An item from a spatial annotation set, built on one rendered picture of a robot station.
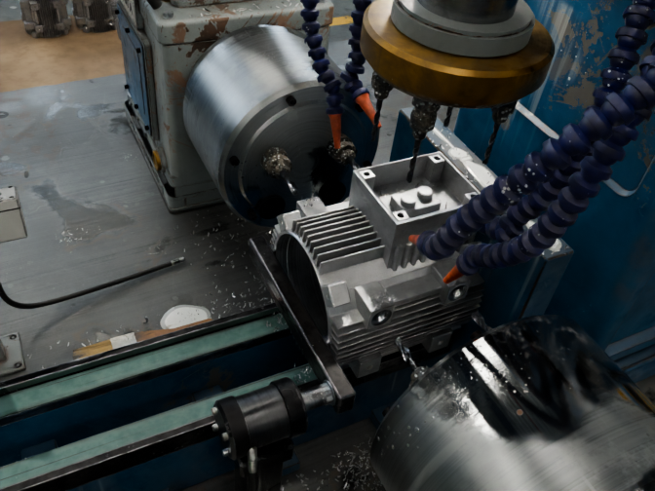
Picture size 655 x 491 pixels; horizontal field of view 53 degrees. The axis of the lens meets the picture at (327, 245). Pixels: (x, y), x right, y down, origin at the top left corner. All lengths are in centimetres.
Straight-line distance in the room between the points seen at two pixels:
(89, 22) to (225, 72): 237
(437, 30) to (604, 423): 35
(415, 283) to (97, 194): 71
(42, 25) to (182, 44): 227
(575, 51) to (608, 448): 45
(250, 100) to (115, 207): 45
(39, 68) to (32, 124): 159
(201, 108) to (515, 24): 48
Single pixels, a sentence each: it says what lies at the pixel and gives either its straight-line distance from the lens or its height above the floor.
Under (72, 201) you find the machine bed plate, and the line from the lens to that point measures 127.
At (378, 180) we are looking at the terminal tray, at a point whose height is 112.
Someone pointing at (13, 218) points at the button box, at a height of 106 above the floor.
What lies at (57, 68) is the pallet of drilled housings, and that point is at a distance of 305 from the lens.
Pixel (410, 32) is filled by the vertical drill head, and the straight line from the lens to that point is 61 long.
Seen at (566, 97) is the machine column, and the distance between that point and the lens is 83.
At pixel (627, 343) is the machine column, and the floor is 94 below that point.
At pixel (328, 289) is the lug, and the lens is 69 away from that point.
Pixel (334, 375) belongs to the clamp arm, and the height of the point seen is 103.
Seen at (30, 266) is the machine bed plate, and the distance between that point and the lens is 116.
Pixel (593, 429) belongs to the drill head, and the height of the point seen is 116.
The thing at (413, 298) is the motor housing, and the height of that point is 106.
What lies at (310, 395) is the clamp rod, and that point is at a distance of 68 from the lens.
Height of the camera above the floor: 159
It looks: 43 degrees down
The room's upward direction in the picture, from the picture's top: 8 degrees clockwise
